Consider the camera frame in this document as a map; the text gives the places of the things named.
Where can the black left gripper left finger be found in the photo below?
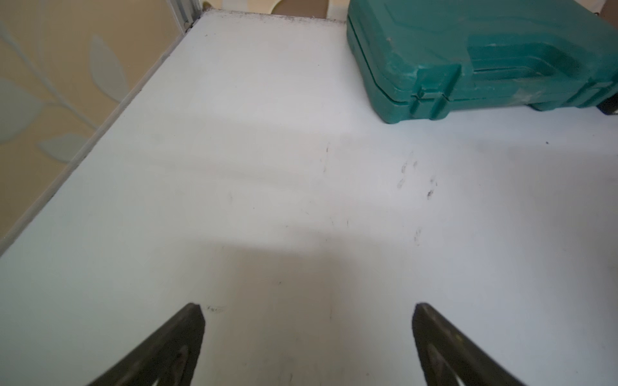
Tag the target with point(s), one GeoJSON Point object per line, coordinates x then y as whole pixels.
{"type": "Point", "coordinates": [167, 357]}

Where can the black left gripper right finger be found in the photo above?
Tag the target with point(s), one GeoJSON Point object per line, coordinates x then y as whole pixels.
{"type": "Point", "coordinates": [448, 357]}

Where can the green plastic tool case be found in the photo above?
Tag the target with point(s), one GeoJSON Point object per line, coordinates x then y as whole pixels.
{"type": "Point", "coordinates": [426, 59]}

